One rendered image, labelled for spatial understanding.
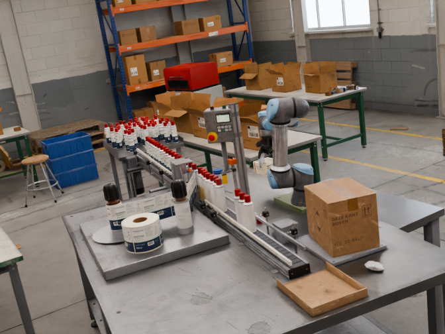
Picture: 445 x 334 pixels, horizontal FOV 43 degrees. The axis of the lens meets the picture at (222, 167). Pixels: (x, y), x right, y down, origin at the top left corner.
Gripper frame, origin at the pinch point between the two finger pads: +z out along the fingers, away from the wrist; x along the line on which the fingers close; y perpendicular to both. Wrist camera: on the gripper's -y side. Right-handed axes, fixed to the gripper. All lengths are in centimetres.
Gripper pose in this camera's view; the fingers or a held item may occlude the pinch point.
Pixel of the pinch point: (267, 164)
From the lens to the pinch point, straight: 369.8
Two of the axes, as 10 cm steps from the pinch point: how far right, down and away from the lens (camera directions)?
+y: 5.2, 1.8, -8.3
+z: 1.3, 9.5, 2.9
